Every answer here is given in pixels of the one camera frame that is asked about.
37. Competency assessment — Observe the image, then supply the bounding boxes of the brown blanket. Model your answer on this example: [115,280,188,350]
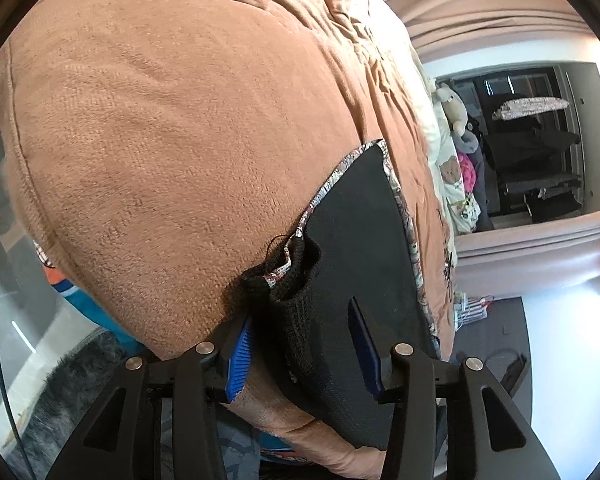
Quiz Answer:
[0,0,461,480]

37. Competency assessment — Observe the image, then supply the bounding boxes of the dark hanging garment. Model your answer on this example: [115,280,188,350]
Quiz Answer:
[500,170,583,221]

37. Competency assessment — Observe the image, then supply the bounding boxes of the blue printed bedsheet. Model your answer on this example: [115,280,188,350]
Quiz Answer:
[32,240,311,466]

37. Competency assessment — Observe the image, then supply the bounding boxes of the black hanging coat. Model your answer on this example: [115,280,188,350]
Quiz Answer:
[485,127,581,166]

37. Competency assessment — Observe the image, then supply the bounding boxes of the beige plush toy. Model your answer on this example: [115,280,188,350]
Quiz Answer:
[432,82,468,136]

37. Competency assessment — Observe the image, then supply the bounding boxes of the grey shaggy rug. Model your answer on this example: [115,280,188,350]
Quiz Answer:
[0,330,146,480]

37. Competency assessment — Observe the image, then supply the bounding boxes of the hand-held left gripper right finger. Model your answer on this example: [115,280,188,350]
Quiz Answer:
[349,300,561,480]

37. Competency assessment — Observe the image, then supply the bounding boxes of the striped bag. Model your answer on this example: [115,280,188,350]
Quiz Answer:
[452,294,493,328]

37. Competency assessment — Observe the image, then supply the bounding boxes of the black pants with patterned trim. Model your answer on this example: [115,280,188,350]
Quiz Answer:
[240,139,448,453]

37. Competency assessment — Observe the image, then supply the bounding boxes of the bear print pillow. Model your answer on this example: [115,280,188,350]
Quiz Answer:
[432,130,476,233]

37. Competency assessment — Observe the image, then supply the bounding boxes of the grey plush toy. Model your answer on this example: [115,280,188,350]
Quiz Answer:
[455,125,481,153]

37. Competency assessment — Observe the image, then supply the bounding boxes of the black cables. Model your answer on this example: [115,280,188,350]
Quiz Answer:
[442,230,456,301]

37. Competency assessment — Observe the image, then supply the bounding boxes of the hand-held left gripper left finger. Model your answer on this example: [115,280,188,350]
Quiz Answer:
[45,317,256,480]

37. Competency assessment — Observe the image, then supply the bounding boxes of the pink cloth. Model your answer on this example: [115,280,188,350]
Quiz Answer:
[457,152,478,193]

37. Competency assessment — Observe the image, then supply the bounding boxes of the floral hanging garment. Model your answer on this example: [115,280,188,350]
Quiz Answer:
[492,96,571,121]

